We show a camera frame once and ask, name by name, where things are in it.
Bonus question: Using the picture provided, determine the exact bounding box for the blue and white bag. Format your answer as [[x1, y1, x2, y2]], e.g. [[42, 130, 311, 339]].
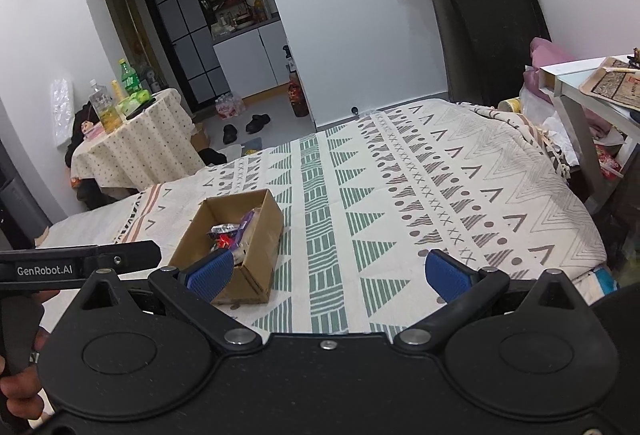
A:
[[592, 267, 619, 301]]

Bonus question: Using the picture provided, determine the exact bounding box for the white cabinet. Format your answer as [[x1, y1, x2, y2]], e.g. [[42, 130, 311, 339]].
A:
[[212, 21, 291, 101]]

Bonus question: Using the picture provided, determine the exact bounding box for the white bubble wrap sheet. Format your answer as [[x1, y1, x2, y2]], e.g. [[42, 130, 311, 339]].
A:
[[50, 76, 76, 149]]

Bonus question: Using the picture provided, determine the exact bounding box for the person's left hand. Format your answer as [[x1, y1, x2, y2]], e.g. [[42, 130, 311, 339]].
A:
[[0, 289, 62, 422]]

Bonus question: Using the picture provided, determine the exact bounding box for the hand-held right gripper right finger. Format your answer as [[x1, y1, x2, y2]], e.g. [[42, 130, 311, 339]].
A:
[[394, 249, 585, 355]]

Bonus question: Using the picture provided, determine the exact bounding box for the brown cardboard box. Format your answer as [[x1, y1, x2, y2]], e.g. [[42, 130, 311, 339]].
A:
[[167, 188, 285, 306]]

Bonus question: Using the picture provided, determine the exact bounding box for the green soda bottle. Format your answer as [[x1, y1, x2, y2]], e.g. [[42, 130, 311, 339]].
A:
[[117, 58, 144, 96]]

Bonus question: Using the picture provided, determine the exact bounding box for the black framed glass door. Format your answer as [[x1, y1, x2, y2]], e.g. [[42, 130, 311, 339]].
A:
[[137, 0, 224, 112]]

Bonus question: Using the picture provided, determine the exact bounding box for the black clothing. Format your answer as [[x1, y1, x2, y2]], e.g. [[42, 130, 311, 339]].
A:
[[65, 105, 94, 169]]

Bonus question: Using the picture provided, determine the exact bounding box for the white side table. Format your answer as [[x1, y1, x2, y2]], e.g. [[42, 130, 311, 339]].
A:
[[539, 55, 640, 212]]

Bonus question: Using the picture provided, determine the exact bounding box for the grey appliance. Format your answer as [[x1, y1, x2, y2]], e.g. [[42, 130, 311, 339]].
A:
[[0, 175, 51, 247]]

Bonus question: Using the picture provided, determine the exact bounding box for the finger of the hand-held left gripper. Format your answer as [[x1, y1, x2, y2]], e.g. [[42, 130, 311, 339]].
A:
[[0, 244, 98, 257], [92, 240, 162, 275]]

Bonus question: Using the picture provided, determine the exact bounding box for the pack of water bottles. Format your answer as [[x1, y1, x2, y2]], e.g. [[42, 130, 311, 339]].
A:
[[215, 92, 247, 120]]

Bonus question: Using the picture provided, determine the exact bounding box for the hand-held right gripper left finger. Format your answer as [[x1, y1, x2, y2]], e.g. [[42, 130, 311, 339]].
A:
[[75, 247, 263, 355]]

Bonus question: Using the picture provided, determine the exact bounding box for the black tray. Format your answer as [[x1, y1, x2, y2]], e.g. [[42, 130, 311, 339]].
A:
[[125, 96, 159, 120]]

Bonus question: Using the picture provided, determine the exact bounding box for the patterned tray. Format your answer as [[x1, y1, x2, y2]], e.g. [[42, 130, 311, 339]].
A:
[[580, 56, 640, 111]]

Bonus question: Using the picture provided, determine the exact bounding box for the round table with dotted tablecloth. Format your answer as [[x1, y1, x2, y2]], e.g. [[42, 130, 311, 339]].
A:
[[70, 88, 206, 190]]

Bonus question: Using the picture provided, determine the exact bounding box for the green tissue pack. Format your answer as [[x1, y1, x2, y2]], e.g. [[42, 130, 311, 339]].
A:
[[116, 90, 152, 115]]

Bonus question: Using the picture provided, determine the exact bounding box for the pink cloth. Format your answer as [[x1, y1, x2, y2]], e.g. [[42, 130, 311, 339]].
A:
[[522, 38, 622, 142]]

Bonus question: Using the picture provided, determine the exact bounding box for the clear bottle with yellow liquid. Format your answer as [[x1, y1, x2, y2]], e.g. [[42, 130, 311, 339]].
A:
[[89, 79, 126, 132]]

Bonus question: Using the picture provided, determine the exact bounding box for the kitchen shelf with bottles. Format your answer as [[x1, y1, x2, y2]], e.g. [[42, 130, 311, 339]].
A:
[[200, 0, 279, 34]]

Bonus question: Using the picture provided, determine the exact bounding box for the purple tissue pack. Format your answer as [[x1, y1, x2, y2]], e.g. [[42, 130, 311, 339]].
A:
[[235, 209, 264, 249]]

